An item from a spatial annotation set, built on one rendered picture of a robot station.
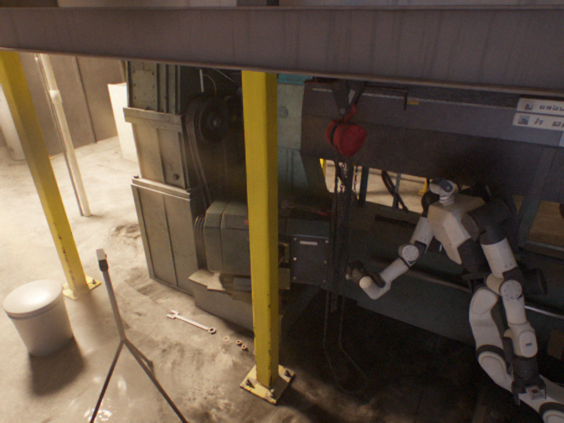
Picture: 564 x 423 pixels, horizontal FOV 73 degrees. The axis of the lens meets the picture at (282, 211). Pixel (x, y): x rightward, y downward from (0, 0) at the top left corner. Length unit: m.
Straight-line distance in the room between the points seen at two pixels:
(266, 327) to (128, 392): 0.91
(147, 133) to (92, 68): 4.24
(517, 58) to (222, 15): 0.96
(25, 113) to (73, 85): 3.87
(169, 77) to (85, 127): 4.43
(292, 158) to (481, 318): 1.49
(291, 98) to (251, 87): 1.08
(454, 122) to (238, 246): 1.36
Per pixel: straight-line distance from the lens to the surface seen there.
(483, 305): 1.92
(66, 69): 6.56
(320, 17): 1.36
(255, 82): 1.44
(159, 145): 2.56
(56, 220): 3.00
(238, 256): 2.27
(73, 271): 3.20
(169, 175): 2.61
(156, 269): 3.12
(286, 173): 2.69
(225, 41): 1.56
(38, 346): 2.84
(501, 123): 2.21
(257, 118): 1.46
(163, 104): 2.43
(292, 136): 2.57
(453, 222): 1.68
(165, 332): 2.74
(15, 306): 2.72
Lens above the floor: 1.88
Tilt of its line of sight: 28 degrees down
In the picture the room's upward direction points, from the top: straight up
